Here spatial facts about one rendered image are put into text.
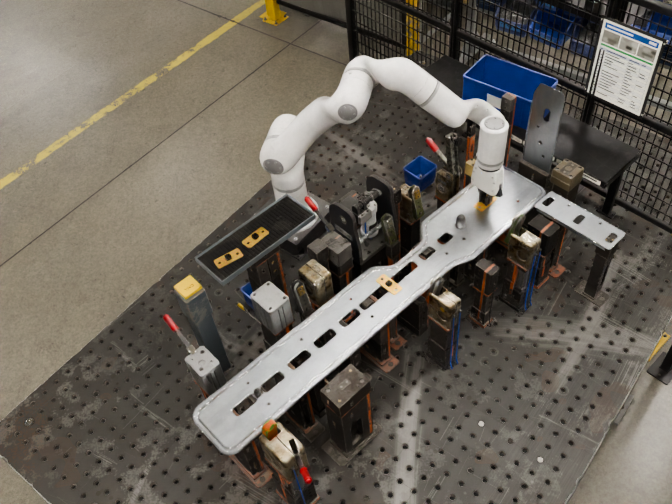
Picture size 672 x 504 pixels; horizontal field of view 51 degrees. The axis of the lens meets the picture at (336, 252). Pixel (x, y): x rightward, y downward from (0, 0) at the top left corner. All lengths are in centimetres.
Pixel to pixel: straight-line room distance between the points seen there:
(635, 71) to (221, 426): 171
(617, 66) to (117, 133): 309
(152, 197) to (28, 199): 74
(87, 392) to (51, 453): 23
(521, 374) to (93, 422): 141
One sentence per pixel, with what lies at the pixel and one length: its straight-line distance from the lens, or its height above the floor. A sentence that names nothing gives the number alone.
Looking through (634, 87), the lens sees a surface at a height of 125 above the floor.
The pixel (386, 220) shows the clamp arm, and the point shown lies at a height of 109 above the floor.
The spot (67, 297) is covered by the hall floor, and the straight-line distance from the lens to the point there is 380.
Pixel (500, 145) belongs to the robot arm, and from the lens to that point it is 219.
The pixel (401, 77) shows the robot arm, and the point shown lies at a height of 153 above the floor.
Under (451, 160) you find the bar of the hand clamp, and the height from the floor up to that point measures 113.
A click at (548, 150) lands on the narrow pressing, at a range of 250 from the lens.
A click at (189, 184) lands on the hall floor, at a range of 412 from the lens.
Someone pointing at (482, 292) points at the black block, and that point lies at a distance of 232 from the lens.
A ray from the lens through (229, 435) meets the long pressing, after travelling 197.
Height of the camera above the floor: 273
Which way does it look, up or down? 49 degrees down
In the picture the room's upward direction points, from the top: 7 degrees counter-clockwise
